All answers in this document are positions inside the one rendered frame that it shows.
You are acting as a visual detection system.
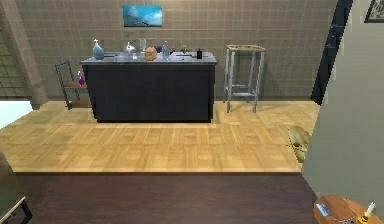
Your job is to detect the black wire shelf rack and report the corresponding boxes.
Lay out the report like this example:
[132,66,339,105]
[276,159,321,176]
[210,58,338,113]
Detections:
[54,60,92,111]

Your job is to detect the blue sky framed picture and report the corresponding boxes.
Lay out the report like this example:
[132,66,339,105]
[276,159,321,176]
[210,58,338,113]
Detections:
[122,5,164,28]

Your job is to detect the grey blue remote control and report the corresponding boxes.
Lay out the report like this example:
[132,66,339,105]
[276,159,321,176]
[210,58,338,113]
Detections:
[315,203,332,217]

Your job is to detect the white candle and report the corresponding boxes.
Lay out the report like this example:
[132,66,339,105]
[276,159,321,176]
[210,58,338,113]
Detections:
[364,201,377,219]

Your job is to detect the black kitchen island counter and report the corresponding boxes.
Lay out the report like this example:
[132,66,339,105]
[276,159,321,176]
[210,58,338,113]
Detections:
[80,51,218,124]

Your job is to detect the brown paper bag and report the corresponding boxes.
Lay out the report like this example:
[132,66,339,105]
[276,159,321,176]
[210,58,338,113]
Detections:
[144,46,158,62]

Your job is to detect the black framed furniture corner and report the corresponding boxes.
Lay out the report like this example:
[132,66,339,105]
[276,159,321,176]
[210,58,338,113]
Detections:
[0,196,34,224]

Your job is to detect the black door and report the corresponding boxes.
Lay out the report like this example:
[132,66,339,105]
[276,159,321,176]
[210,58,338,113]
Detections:
[310,0,354,106]

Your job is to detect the round wooden side table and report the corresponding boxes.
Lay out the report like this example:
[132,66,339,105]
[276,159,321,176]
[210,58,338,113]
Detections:
[313,194,384,224]

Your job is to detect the blue spray bottle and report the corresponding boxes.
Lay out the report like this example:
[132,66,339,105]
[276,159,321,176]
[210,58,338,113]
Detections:
[92,38,106,61]

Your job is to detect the grey metal stool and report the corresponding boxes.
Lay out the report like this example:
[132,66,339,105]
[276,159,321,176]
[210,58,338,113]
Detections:
[222,44,267,114]

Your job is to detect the dark framed wall picture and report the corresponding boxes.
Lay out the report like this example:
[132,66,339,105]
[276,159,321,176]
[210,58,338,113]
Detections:
[364,0,384,24]

